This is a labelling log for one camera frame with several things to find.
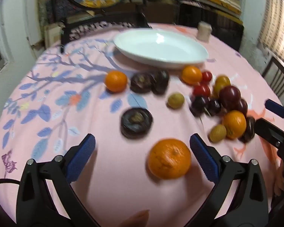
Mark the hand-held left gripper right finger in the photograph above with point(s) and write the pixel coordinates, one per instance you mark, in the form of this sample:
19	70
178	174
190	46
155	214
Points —
204	157

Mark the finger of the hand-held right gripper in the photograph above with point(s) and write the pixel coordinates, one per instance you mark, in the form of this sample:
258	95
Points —
269	130
273	105

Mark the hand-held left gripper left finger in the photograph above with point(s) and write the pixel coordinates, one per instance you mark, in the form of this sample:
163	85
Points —
81	158

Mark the dark red plum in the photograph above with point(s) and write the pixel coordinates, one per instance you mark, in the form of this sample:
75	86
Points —
199	105
214	106
229	97
249	128
243	106

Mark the tan longan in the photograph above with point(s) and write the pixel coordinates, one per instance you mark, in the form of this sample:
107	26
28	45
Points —
217	133
175	100

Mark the large orange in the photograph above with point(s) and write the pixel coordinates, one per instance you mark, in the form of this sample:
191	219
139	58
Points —
169	158

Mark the yellow tomato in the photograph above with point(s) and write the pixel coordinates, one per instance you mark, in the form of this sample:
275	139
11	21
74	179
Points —
222	82

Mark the dark purple mangosteen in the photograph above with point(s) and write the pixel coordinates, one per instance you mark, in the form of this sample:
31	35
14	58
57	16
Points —
141	82
160	81
136	122

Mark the red cherry tomato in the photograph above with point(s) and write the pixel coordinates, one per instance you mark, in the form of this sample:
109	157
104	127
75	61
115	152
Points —
201	89
206	76

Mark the white oval plate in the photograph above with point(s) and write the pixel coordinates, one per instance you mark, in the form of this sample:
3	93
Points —
161	47

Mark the person's right hand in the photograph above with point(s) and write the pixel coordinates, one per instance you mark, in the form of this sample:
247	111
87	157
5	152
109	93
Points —
280	182

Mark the person's left hand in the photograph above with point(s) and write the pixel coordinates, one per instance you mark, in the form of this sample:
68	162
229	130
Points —
138	218

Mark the dark chair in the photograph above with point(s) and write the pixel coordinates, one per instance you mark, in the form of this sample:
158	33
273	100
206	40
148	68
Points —
274	75

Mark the pink printed tablecloth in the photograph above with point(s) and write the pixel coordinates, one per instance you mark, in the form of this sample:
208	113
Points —
85	127

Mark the beige patterned curtain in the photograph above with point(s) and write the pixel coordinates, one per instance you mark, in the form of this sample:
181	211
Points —
277	28

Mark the beige cup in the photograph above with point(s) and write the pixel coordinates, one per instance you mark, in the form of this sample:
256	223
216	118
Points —
204	30

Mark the shelf with stacked boxes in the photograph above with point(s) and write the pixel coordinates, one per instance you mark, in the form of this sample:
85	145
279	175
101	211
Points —
215	2

